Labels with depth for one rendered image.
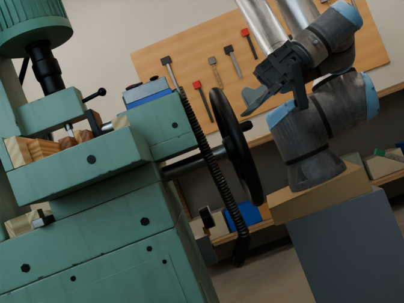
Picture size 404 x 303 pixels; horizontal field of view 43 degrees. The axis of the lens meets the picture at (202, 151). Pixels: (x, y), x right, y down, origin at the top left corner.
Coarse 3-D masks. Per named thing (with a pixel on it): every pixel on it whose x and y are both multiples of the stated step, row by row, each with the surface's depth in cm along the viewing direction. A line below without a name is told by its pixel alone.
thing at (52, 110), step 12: (48, 96) 114; (60, 96) 114; (72, 96) 114; (24, 108) 114; (36, 108) 114; (48, 108) 114; (60, 108) 114; (72, 108) 114; (84, 108) 117; (24, 120) 114; (36, 120) 114; (48, 120) 114; (60, 120) 114; (72, 120) 116; (36, 132) 114; (48, 132) 119
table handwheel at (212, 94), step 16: (224, 96) 108; (224, 112) 105; (224, 128) 118; (240, 128) 104; (224, 144) 115; (240, 144) 103; (192, 160) 115; (240, 160) 103; (176, 176) 116; (240, 176) 125; (256, 176) 105; (256, 192) 107
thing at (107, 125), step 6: (90, 114) 107; (96, 114) 112; (90, 120) 107; (96, 120) 109; (90, 126) 107; (96, 126) 107; (102, 126) 110; (108, 126) 110; (96, 132) 107; (102, 132) 110; (108, 132) 111
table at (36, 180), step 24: (96, 144) 81; (120, 144) 81; (144, 144) 96; (168, 144) 102; (192, 144) 102; (24, 168) 81; (48, 168) 81; (72, 168) 81; (96, 168) 81; (120, 168) 82; (24, 192) 81; (48, 192) 81
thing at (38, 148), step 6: (36, 138) 86; (30, 144) 85; (36, 144) 85; (42, 144) 87; (48, 144) 91; (54, 144) 95; (30, 150) 85; (36, 150) 85; (42, 150) 86; (48, 150) 89; (54, 150) 93; (60, 150) 98; (36, 156) 85; (42, 156) 85
